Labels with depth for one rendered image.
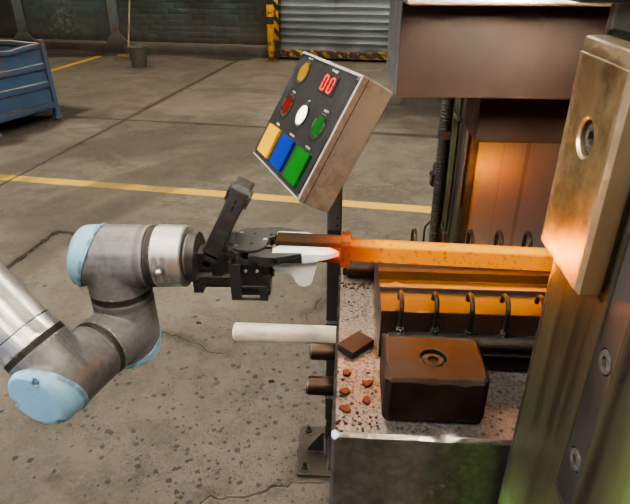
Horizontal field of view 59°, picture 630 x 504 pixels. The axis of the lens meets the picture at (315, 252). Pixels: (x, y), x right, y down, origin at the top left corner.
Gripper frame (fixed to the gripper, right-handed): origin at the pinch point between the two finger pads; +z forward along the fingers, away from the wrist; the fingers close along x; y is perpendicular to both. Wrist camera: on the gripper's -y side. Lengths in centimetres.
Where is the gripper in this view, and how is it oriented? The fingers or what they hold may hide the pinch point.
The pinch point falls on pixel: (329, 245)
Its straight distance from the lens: 78.1
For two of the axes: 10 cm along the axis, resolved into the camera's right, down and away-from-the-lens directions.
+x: -0.7, 4.8, -8.8
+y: 0.2, 8.8, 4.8
